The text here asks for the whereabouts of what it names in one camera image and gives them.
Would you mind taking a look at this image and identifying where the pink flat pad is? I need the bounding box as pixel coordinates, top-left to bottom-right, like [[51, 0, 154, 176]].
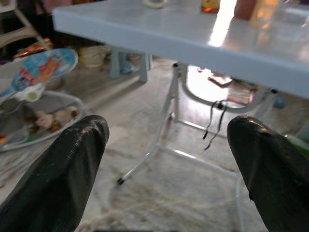
[[208, 73, 233, 87]]

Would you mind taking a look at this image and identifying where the black hanging strap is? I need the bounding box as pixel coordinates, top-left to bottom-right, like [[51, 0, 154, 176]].
[[202, 99, 229, 151]]

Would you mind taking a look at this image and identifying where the white baby high chair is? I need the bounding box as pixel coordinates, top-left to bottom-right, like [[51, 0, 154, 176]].
[[0, 0, 53, 57]]

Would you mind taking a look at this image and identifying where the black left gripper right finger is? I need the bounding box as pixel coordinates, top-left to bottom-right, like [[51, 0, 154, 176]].
[[226, 115, 309, 232]]

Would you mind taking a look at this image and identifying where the light blue folding table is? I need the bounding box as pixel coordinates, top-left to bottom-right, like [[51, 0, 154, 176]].
[[51, 0, 309, 232]]

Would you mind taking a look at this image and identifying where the colourful baby bouncer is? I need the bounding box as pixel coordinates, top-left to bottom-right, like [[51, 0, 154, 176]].
[[0, 47, 85, 153]]

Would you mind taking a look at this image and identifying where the white mayonnaise bottle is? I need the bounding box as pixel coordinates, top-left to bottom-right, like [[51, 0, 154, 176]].
[[142, 0, 170, 9]]

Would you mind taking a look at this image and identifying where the colourful picture book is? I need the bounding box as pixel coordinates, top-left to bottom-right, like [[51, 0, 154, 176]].
[[226, 81, 254, 105]]

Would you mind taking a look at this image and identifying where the light blue kids chair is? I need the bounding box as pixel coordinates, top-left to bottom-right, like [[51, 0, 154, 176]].
[[110, 46, 153, 84]]

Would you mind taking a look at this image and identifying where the yellow capped sauce bottle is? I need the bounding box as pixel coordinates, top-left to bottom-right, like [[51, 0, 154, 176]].
[[201, 0, 221, 14]]

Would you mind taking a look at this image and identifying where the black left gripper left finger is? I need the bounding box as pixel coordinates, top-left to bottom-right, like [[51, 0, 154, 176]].
[[0, 115, 110, 232]]

